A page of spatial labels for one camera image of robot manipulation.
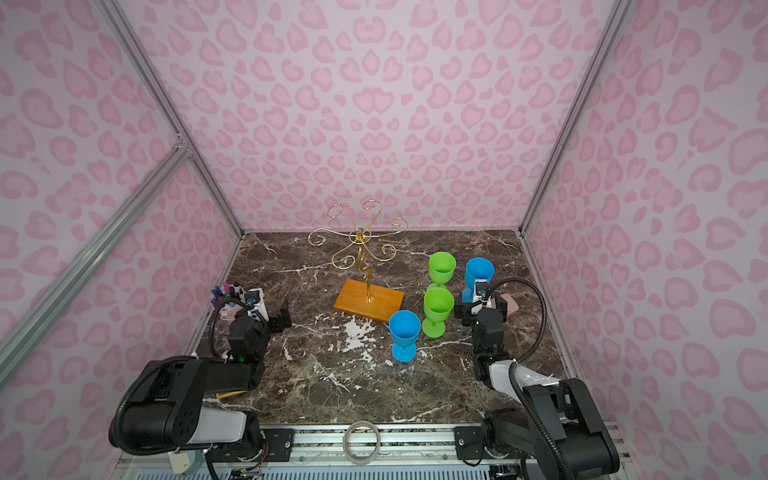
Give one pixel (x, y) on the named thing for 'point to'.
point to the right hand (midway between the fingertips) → (480, 290)
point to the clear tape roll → (358, 460)
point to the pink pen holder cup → (226, 286)
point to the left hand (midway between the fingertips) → (270, 297)
